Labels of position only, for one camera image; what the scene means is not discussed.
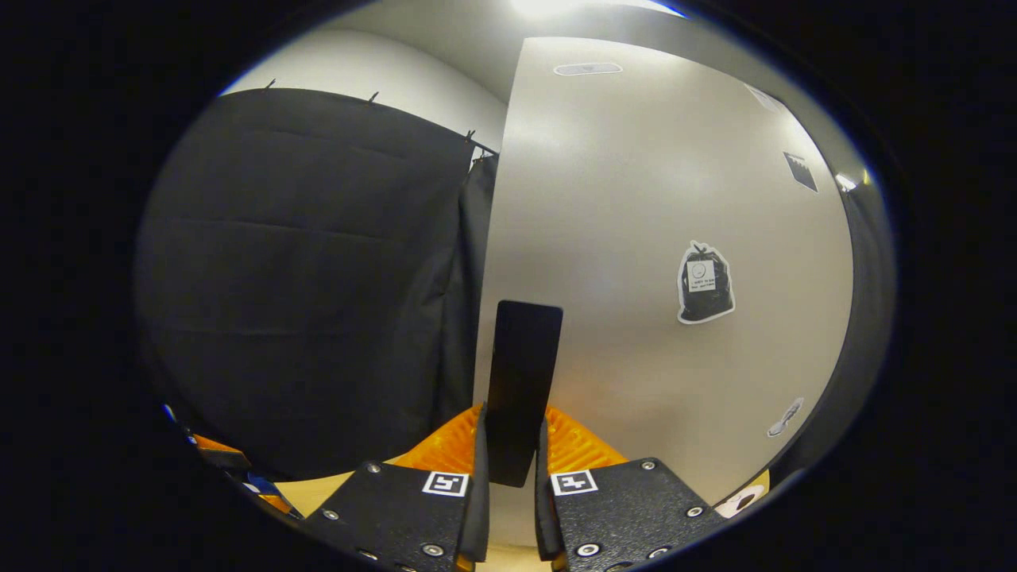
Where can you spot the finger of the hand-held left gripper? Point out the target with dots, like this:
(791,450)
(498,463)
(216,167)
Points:
(226,459)
(278,502)

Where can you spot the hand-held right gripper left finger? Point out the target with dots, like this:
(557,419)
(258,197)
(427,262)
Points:
(481,516)

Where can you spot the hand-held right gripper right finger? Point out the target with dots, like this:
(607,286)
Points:
(544,516)

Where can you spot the grey cabinet door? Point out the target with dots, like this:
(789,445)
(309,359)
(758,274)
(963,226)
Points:
(620,238)

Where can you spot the black backdrop cloth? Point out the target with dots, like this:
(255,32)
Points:
(318,278)

